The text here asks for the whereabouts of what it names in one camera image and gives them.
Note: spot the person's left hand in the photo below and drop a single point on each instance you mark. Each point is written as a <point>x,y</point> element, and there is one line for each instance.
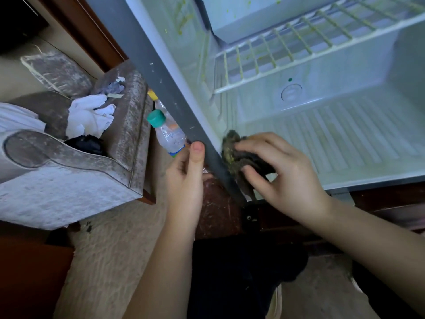
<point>186,186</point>

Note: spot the person's right hand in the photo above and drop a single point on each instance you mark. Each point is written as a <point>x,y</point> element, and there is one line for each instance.
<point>289,176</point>

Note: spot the green cap water bottle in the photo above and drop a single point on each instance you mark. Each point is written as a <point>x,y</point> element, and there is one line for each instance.
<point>167,134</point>

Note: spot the dark grey cloth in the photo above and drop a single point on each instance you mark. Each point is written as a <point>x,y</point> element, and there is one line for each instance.
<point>232,156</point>

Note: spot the orange soda bottle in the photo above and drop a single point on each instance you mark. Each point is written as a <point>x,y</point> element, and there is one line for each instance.
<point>156,101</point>

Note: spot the grey mini fridge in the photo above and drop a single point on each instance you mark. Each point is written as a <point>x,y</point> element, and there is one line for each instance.
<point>166,83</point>

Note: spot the person's right forearm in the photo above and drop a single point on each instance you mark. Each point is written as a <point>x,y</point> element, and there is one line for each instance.
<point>372,249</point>

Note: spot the person's left forearm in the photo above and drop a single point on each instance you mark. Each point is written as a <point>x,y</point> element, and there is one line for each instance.
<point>159,282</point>

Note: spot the person's dark trousers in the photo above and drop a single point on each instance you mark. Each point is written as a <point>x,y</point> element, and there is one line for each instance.
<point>246,275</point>

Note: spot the person's left foot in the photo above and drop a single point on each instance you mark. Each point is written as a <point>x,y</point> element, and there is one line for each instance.
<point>274,302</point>

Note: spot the dark red wooden stand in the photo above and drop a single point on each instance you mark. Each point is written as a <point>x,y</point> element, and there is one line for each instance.
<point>219,212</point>

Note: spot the black garment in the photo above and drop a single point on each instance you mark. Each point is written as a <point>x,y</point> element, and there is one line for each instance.
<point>85,144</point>

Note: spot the paper slip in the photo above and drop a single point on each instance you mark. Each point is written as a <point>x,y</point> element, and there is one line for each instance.
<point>115,96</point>

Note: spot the large white garment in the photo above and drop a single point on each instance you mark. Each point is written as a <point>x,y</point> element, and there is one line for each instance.
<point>86,116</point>

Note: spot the grey garment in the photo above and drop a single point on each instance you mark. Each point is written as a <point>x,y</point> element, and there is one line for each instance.
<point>113,86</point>

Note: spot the grey velvet sofa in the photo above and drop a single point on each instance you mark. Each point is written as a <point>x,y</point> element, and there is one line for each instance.
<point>53,176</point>

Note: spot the grey velvet cushion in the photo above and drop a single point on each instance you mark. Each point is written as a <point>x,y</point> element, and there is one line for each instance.
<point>56,73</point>

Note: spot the black television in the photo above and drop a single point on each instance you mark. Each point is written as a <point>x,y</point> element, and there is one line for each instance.
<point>20,20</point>

